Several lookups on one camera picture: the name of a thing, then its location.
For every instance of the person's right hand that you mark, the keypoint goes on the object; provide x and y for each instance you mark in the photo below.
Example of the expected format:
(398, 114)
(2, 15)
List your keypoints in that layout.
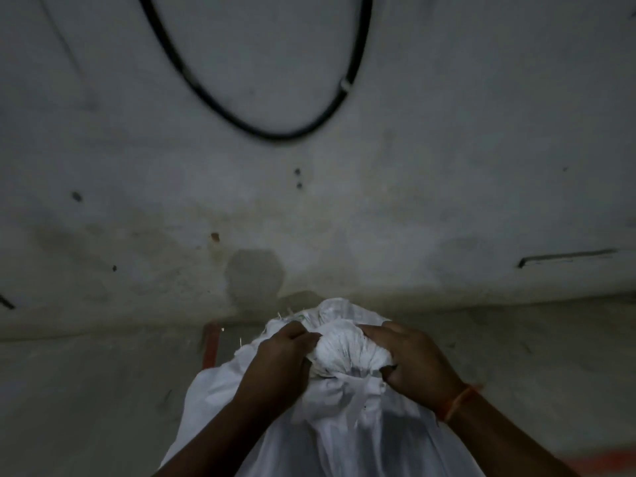
(422, 365)

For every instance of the person's left hand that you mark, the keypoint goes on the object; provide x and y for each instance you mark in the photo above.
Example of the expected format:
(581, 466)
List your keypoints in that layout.
(276, 365)

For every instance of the person's right thumb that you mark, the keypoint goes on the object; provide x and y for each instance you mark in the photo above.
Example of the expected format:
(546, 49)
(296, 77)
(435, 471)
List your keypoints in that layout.
(392, 380)

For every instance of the person's left fingers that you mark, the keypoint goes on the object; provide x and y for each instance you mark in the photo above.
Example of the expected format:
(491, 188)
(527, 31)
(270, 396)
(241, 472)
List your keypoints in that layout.
(304, 338)

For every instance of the white woven sack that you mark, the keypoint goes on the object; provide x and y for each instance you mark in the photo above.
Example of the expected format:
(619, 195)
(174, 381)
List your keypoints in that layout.
(343, 392)

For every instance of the person's left forearm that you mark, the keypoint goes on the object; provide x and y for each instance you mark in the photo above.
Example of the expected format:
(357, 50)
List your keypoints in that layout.
(213, 442)

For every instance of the person's right forearm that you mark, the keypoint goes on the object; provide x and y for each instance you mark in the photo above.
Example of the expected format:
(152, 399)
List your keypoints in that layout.
(507, 437)

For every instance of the orange thread wristband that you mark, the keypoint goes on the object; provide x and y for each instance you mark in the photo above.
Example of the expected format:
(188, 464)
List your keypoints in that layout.
(459, 403)

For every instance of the red pipe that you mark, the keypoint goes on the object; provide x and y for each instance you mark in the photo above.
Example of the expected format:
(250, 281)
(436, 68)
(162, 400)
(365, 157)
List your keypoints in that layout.
(211, 345)

